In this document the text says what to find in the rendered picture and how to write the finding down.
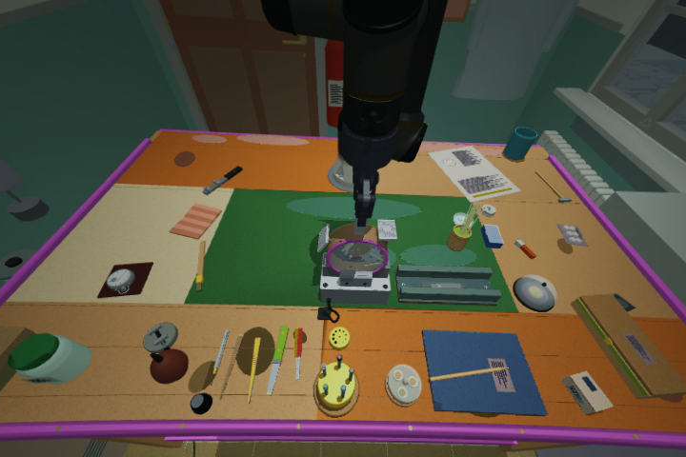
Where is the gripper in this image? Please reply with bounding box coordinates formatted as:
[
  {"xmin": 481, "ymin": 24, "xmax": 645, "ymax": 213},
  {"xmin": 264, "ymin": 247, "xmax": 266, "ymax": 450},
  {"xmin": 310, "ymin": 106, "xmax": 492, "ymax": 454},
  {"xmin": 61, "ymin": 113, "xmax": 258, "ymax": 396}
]
[{"xmin": 336, "ymin": 100, "xmax": 429, "ymax": 236}]

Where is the purple-rimmed stopwatch model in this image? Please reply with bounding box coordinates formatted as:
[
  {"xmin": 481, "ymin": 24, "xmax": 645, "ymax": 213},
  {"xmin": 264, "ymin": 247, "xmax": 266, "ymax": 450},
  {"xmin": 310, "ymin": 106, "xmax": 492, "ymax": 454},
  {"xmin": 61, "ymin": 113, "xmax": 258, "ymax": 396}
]
[{"xmin": 325, "ymin": 238, "xmax": 391, "ymax": 276}]

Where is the white grey stopwatch holder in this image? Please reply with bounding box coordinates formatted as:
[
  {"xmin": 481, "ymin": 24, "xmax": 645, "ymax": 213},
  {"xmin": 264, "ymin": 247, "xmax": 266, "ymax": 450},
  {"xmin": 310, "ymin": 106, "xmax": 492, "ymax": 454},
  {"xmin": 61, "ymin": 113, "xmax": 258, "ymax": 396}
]
[{"xmin": 318, "ymin": 252, "xmax": 393, "ymax": 307}]

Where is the brown round base disc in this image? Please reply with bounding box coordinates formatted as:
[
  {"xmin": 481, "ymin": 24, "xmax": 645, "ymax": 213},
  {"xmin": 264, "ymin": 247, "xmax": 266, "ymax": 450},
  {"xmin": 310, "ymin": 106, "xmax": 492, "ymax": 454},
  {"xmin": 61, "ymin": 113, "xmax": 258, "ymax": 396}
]
[{"xmin": 328, "ymin": 223, "xmax": 380, "ymax": 246}]

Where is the cork cup with tools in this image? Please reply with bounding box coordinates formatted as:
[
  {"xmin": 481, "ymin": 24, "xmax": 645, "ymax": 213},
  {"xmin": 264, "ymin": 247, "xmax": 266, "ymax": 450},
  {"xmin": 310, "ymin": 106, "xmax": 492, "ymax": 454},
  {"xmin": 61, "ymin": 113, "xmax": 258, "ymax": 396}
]
[{"xmin": 446, "ymin": 199, "xmax": 482, "ymax": 253}]

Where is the white printed paper sheet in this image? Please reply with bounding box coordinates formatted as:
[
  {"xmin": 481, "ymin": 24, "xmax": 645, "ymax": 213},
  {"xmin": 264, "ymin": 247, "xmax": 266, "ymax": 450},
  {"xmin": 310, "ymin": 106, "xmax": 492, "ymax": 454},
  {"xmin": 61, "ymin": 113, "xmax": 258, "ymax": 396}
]
[{"xmin": 428, "ymin": 145, "xmax": 522, "ymax": 203}]

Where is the grey-green channel tray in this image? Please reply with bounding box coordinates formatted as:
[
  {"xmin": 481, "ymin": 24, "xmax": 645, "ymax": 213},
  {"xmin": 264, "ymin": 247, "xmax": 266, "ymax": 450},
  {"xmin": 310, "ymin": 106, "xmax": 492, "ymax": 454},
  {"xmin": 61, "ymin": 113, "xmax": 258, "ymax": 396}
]
[{"xmin": 395, "ymin": 263, "xmax": 504, "ymax": 307}]

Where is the green bench mat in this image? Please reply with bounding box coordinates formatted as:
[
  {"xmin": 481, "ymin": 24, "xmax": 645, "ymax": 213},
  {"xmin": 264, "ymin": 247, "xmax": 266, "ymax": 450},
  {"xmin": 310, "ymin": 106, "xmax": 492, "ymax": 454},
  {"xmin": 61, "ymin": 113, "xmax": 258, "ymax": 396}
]
[{"xmin": 184, "ymin": 188, "xmax": 519, "ymax": 314}]

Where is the blue white block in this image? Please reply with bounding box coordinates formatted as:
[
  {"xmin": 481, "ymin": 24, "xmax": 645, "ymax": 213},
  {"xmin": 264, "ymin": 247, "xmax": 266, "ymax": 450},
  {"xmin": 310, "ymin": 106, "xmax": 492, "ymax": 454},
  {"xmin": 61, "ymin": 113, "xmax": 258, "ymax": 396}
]
[{"xmin": 479, "ymin": 223, "xmax": 505, "ymax": 250}]

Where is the red fire extinguisher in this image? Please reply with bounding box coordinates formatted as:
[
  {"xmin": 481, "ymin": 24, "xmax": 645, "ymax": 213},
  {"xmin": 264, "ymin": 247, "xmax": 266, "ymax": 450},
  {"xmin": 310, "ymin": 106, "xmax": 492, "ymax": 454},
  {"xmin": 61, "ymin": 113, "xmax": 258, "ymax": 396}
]
[{"xmin": 324, "ymin": 39, "xmax": 348, "ymax": 129}]

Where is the red yellow screwdriver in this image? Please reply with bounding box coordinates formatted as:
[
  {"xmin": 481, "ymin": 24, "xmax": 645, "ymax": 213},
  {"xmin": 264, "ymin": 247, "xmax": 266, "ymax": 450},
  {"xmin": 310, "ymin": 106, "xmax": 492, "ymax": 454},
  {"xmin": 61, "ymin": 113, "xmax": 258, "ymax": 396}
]
[{"xmin": 293, "ymin": 327, "xmax": 305, "ymax": 382}]

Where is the teal cup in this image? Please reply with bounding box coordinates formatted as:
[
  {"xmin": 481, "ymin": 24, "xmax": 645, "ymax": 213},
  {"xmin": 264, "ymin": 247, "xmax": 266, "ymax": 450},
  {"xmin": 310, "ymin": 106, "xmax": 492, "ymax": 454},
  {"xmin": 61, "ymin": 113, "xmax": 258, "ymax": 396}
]
[{"xmin": 502, "ymin": 125, "xmax": 539, "ymax": 163}]

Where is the orange striped cloth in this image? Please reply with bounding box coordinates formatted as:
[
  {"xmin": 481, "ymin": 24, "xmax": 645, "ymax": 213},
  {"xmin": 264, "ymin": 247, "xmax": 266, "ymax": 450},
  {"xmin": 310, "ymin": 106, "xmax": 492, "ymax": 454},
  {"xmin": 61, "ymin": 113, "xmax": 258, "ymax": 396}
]
[{"xmin": 169, "ymin": 203, "xmax": 224, "ymax": 241}]

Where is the wooden brush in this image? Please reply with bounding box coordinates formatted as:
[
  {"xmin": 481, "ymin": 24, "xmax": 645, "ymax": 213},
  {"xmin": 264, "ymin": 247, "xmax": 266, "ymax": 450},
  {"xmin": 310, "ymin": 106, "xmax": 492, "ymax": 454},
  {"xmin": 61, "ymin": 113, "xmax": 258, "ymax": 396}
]
[{"xmin": 194, "ymin": 239, "xmax": 207, "ymax": 293}]

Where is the brown wooden door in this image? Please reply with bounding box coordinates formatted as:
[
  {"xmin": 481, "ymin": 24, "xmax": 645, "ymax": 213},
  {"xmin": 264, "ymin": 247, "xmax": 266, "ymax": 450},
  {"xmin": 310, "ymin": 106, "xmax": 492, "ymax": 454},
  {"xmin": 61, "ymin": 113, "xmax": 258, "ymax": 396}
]
[{"xmin": 159, "ymin": 0, "xmax": 322, "ymax": 138}]

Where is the cream disc with circles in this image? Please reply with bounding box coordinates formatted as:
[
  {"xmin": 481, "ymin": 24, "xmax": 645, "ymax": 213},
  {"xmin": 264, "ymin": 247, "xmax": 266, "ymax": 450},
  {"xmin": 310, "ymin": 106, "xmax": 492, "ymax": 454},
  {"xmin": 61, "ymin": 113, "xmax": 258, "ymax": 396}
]
[{"xmin": 384, "ymin": 363, "xmax": 423, "ymax": 407}]

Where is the small grey hammer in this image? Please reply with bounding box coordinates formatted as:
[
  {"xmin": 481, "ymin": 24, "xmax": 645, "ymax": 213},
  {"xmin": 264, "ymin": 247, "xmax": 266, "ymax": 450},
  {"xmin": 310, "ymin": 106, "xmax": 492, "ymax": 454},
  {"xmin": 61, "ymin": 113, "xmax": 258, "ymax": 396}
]
[{"xmin": 534, "ymin": 169, "xmax": 574, "ymax": 205}]

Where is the yellow pin stand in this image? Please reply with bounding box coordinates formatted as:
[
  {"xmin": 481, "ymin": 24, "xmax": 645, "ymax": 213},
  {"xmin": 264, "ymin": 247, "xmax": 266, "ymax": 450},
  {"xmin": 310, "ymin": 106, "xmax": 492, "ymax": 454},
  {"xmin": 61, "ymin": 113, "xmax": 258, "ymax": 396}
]
[{"xmin": 313, "ymin": 354, "xmax": 361, "ymax": 418}]

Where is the grey dome bell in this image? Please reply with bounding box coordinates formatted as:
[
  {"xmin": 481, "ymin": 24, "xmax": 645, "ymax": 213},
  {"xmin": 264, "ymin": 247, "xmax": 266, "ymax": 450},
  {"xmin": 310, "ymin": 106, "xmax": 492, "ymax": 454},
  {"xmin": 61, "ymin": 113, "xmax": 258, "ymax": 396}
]
[{"xmin": 512, "ymin": 273, "xmax": 559, "ymax": 313}]

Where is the thin wooden rod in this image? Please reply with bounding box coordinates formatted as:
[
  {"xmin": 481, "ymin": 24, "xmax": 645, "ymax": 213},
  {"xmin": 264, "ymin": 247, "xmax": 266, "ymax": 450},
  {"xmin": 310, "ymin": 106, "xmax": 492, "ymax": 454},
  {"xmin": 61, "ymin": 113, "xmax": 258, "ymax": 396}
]
[{"xmin": 428, "ymin": 365, "xmax": 511, "ymax": 383}]

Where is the white hanging coat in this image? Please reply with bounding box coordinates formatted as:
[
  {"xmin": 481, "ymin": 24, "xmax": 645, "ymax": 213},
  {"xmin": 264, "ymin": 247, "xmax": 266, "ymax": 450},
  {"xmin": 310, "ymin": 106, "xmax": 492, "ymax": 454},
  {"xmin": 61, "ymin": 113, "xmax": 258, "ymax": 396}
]
[{"xmin": 452, "ymin": 0, "xmax": 576, "ymax": 102}]

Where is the grey blister pack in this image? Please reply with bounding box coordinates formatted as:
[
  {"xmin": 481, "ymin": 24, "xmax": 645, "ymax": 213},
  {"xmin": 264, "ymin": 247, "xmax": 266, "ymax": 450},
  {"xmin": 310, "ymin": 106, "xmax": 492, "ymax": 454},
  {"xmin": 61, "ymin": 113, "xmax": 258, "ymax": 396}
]
[{"xmin": 556, "ymin": 222, "xmax": 590, "ymax": 248}]

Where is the thin brown stick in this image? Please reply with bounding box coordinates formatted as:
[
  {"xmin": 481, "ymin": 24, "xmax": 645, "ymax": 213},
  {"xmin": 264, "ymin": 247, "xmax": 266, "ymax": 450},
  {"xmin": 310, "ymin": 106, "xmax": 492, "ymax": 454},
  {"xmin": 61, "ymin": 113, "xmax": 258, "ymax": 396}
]
[{"xmin": 220, "ymin": 333, "xmax": 245, "ymax": 400}]

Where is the white radiator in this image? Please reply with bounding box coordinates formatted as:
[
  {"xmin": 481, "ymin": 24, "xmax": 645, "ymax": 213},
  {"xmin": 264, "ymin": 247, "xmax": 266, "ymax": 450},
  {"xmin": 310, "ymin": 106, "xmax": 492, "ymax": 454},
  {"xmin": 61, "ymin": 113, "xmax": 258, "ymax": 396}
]
[{"xmin": 536, "ymin": 129, "xmax": 616, "ymax": 205}]

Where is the blue book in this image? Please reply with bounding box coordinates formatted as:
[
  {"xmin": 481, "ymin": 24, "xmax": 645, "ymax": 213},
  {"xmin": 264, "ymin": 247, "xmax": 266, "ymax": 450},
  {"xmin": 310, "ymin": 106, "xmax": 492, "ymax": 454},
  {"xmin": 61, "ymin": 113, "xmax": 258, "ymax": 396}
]
[{"xmin": 421, "ymin": 328, "xmax": 550, "ymax": 418}]

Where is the dark red square mat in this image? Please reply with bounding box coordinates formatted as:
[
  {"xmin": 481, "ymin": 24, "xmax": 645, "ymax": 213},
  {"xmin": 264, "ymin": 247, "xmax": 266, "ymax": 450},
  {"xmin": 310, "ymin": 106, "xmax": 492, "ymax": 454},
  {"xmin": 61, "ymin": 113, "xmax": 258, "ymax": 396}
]
[{"xmin": 96, "ymin": 261, "xmax": 155, "ymax": 300}]

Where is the grey round gear plate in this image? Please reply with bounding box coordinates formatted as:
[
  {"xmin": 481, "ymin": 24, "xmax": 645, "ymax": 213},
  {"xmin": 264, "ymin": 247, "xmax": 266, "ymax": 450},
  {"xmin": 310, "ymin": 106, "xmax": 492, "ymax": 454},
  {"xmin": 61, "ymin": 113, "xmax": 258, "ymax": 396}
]
[{"xmin": 142, "ymin": 321, "xmax": 180, "ymax": 354}]

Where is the maroon round oiler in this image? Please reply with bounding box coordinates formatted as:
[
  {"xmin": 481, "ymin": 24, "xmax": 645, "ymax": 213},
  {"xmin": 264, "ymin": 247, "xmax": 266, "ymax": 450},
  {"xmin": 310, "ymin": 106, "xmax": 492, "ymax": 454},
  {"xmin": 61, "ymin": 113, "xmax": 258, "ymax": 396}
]
[{"xmin": 149, "ymin": 348, "xmax": 191, "ymax": 386}]

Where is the silver pocket watch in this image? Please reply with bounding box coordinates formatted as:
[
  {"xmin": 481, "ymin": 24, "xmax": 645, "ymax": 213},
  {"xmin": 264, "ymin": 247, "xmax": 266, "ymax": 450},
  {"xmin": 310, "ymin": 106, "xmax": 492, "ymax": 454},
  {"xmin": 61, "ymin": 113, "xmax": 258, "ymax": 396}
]
[{"xmin": 105, "ymin": 268, "xmax": 137, "ymax": 296}]

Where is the white card blue label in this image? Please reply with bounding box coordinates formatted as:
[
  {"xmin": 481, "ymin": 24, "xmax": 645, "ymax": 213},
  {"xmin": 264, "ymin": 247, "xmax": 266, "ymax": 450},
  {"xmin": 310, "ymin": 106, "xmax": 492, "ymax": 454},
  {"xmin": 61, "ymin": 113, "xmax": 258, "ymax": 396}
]
[{"xmin": 560, "ymin": 370, "xmax": 615, "ymax": 416}]

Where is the grey cabinet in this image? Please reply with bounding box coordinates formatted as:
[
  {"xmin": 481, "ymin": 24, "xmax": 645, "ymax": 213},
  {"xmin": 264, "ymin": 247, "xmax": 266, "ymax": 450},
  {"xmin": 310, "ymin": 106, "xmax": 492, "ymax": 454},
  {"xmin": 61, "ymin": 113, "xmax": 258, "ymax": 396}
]
[{"xmin": 599, "ymin": 190, "xmax": 686, "ymax": 324}]

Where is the long brown cardboard case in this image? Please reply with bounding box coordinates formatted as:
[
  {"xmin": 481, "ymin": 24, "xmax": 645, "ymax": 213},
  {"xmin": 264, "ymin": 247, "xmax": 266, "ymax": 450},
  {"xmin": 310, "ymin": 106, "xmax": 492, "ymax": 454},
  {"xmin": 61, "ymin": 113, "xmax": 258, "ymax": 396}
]
[{"xmin": 571, "ymin": 293, "xmax": 686, "ymax": 400}]

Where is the grey-framed window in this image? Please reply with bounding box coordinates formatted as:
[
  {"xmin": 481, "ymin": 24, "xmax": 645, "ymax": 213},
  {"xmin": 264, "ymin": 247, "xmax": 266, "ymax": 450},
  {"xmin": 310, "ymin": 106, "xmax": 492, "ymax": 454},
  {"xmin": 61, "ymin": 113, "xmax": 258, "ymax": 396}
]
[{"xmin": 554, "ymin": 0, "xmax": 686, "ymax": 195}]

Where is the green-lidded pale jar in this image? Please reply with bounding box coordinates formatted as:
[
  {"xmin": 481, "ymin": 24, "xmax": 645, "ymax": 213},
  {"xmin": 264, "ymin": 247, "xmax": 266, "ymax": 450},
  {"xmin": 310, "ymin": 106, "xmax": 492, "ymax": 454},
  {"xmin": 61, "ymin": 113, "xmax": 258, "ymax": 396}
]
[{"xmin": 7, "ymin": 332, "xmax": 93, "ymax": 387}]

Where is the grey round stool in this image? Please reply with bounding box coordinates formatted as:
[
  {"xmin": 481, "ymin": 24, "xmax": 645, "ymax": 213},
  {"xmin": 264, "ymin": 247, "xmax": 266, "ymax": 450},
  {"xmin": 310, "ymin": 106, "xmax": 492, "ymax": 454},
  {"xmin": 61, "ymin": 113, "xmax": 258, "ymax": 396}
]
[{"xmin": 0, "ymin": 248, "xmax": 39, "ymax": 282}]

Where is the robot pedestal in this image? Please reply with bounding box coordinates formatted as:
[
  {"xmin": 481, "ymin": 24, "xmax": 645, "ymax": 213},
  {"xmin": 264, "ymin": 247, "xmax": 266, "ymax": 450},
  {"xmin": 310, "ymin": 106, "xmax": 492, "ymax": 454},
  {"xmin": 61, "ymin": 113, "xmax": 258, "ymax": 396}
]
[{"xmin": 327, "ymin": 155, "xmax": 356, "ymax": 193}]

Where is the black-handled grey tool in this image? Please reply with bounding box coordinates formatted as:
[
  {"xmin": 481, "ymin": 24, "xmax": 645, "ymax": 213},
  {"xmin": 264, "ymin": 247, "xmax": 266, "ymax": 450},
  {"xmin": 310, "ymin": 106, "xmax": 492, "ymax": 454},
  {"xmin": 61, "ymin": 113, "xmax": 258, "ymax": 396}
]
[{"xmin": 202, "ymin": 165, "xmax": 245, "ymax": 196}]

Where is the green-handled knife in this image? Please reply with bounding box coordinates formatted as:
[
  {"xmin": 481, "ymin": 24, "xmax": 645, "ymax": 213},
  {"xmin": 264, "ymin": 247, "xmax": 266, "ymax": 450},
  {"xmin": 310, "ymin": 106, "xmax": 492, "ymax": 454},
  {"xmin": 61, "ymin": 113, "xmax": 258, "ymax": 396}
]
[{"xmin": 265, "ymin": 325, "xmax": 291, "ymax": 397}]

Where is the grey file yellow handle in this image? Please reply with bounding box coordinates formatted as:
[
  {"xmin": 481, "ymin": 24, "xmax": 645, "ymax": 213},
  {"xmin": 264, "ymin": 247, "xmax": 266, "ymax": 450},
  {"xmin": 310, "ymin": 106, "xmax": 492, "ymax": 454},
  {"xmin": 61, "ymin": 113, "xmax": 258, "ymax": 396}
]
[{"xmin": 212, "ymin": 328, "xmax": 231, "ymax": 377}]

